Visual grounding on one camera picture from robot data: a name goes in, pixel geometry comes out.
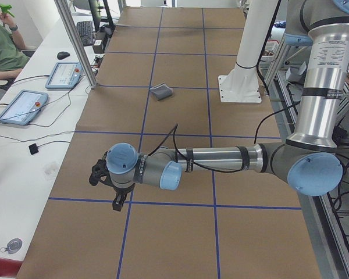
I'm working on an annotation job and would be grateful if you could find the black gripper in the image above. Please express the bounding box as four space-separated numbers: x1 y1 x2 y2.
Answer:
112 184 134 211

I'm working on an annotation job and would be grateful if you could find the pink towel with white edge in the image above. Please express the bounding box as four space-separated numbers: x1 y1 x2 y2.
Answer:
149 83 173 101

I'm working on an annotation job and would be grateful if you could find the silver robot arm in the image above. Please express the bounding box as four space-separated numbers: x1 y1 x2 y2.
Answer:
101 7 280 153

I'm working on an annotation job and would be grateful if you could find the small black square puck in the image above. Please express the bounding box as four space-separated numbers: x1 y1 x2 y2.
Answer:
29 143 39 155

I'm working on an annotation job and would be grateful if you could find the round metal coil disc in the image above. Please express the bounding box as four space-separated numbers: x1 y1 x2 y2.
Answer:
0 238 23 255

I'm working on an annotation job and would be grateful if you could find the teach pendant near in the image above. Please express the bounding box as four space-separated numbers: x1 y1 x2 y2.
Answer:
0 90 48 126

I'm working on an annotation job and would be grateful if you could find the teach pendant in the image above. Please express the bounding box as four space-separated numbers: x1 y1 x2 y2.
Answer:
0 90 48 126
45 62 83 90

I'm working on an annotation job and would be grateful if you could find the teach pendant far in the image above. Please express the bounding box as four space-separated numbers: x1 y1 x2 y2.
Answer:
45 62 83 90

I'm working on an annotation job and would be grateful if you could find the black computer mouse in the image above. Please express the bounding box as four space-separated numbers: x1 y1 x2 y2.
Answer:
56 51 70 60

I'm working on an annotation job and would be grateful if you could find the black box device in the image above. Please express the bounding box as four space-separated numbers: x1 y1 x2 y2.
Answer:
92 32 108 54

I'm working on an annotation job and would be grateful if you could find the black keyboard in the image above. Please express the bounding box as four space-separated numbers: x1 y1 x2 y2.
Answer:
76 21 94 47

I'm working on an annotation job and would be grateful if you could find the person in green shirt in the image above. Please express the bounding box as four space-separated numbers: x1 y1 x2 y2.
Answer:
0 12 29 80

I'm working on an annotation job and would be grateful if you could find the green plastic toy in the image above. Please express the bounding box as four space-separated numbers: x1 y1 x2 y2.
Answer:
0 3 15 17

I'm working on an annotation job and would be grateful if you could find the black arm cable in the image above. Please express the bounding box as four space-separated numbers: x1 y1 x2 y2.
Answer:
147 98 302 174

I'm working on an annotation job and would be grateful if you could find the electronics board with wires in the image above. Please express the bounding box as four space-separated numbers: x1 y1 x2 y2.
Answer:
91 55 104 74

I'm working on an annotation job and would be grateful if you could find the white pedestal column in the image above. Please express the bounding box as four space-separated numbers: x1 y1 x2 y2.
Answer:
218 1 287 103

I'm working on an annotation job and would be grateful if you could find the aluminium frame post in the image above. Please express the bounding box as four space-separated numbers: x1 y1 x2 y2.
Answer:
54 0 97 90

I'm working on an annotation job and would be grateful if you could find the aluminium table frame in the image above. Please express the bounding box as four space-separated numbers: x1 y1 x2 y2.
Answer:
264 34 349 278

